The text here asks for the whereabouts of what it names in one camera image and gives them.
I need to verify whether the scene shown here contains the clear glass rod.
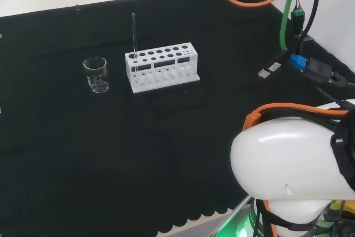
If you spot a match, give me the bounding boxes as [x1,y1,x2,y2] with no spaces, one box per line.
[131,12,139,73]

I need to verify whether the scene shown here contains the white test tube rack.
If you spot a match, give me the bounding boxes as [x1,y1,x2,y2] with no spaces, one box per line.
[124,42,200,94]

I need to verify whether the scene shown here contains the black bench cloth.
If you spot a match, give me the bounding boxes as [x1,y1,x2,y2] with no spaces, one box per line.
[0,0,355,237]

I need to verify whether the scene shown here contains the small clear glass beaker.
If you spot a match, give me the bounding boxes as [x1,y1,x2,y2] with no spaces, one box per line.
[82,56,109,94]

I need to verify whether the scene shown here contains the silver and black USB plug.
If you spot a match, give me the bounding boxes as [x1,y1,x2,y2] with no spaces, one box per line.
[257,60,282,80]

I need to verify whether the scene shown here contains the black adapter box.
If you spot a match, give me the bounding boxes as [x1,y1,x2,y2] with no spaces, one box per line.
[300,57,348,87]

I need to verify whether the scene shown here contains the yellow stop button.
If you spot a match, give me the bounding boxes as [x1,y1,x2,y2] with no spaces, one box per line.
[329,200,355,223]

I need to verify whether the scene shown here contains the translucent base plate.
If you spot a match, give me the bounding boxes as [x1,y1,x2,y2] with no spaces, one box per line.
[212,195,255,237]

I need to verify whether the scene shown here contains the green cable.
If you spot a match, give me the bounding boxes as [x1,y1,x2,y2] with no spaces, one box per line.
[278,0,302,53]

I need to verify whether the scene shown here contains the blue cable plug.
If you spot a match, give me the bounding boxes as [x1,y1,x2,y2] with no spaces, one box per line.
[289,53,309,69]

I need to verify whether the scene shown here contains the green plug with red wires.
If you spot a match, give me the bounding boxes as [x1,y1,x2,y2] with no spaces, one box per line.
[291,0,306,36]

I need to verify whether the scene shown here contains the black cable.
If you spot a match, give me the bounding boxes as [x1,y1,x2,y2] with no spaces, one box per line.
[293,0,323,54]

